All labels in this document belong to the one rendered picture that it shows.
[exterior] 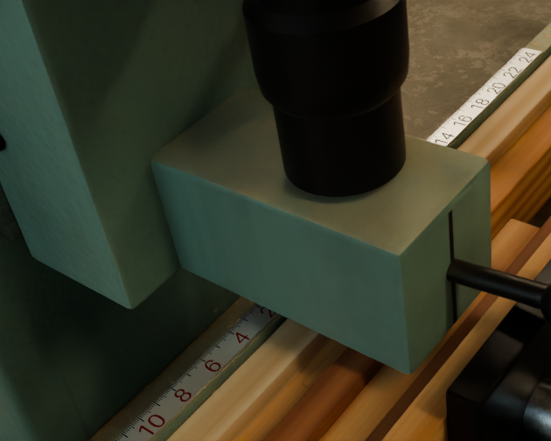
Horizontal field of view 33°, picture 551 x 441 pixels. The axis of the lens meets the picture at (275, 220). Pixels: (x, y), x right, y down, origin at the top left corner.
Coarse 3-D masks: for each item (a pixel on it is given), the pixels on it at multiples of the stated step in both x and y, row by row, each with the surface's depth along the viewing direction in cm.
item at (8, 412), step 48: (0, 240) 48; (0, 288) 49; (48, 288) 52; (192, 288) 62; (0, 336) 50; (48, 336) 53; (96, 336) 56; (144, 336) 60; (192, 336) 64; (0, 384) 52; (48, 384) 55; (96, 384) 58; (144, 384) 62; (0, 432) 58; (48, 432) 56
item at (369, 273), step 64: (192, 128) 43; (256, 128) 42; (192, 192) 41; (256, 192) 38; (384, 192) 37; (448, 192) 36; (192, 256) 44; (256, 256) 40; (320, 256) 37; (384, 256) 34; (448, 256) 37; (320, 320) 40; (384, 320) 37; (448, 320) 39
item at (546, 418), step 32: (512, 320) 36; (544, 320) 36; (480, 352) 35; (512, 352) 35; (544, 352) 37; (480, 384) 34; (512, 384) 35; (544, 384) 37; (448, 416) 34; (480, 416) 33; (512, 416) 36; (544, 416) 37
